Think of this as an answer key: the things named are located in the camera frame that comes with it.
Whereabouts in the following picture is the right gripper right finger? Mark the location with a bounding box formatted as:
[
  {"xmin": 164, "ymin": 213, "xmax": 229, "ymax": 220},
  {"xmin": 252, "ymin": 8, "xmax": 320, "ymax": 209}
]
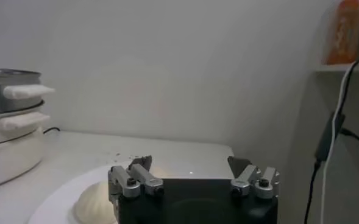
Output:
[{"xmin": 227, "ymin": 155, "xmax": 280, "ymax": 200}]

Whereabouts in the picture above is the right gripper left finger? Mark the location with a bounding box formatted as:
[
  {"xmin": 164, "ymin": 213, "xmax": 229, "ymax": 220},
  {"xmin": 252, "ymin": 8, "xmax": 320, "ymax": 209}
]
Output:
[{"xmin": 107, "ymin": 155, "xmax": 165, "ymax": 201}]

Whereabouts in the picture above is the black power adapter with cable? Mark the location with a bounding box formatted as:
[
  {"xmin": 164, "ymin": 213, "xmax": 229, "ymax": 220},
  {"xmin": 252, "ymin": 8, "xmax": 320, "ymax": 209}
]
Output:
[{"xmin": 303, "ymin": 57, "xmax": 359, "ymax": 224}]

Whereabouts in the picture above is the orange bottle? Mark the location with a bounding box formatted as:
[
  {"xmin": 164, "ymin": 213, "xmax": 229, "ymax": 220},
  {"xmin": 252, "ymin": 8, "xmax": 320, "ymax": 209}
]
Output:
[{"xmin": 324, "ymin": 0, "xmax": 359, "ymax": 65}]

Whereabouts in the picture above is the white cable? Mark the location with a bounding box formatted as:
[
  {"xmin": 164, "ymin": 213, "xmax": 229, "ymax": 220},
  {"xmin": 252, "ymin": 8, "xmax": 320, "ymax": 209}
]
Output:
[{"xmin": 319, "ymin": 59, "xmax": 359, "ymax": 224}]

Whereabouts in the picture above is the white round plate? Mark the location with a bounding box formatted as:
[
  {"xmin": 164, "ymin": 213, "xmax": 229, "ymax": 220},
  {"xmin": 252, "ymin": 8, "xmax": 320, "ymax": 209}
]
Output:
[{"xmin": 28, "ymin": 161, "xmax": 198, "ymax": 224}]

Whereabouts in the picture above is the white shelf table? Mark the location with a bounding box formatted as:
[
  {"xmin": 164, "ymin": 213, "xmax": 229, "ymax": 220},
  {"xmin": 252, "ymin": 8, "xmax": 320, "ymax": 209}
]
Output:
[{"xmin": 315, "ymin": 59, "xmax": 359, "ymax": 74}]

